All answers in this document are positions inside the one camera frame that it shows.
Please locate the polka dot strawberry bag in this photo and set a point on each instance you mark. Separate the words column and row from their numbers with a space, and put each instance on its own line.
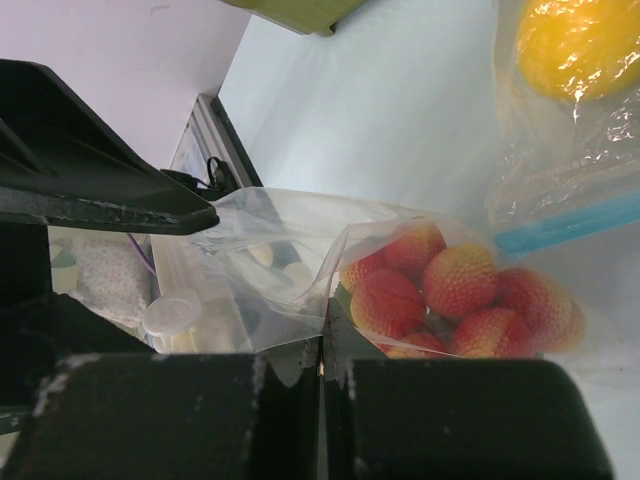
column 414, row 284

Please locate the olive green plastic basket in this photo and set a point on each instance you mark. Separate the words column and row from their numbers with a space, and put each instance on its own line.
column 304, row 17

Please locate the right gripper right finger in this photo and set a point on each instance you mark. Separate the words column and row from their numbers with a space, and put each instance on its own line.
column 451, row 419

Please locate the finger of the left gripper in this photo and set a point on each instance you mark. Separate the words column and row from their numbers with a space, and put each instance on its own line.
column 62, row 165

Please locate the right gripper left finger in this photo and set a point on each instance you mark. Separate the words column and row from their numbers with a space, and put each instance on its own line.
column 153, row 416

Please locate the blue zip citrus bag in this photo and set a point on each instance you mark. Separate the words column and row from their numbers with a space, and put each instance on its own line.
column 567, row 96

